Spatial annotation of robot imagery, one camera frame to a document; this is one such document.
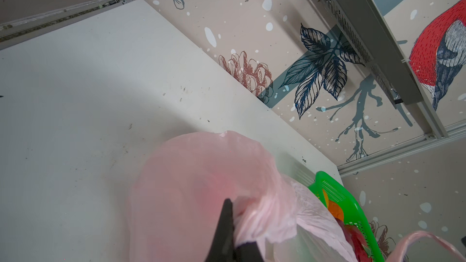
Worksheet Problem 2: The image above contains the orange tangerine fruit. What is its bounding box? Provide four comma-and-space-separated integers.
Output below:
322, 190, 344, 222

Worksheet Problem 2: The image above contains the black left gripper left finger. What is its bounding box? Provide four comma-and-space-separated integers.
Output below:
205, 199, 235, 262

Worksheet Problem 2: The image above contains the red dragon fruit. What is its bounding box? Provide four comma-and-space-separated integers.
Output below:
336, 218, 373, 262

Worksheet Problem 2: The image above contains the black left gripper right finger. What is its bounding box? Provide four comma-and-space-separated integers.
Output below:
234, 242, 264, 262

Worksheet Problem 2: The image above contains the pink plastic bag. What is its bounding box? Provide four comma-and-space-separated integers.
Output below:
127, 130, 466, 262

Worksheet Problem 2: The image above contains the green plastic basket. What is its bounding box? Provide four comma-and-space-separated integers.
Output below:
308, 171, 385, 262

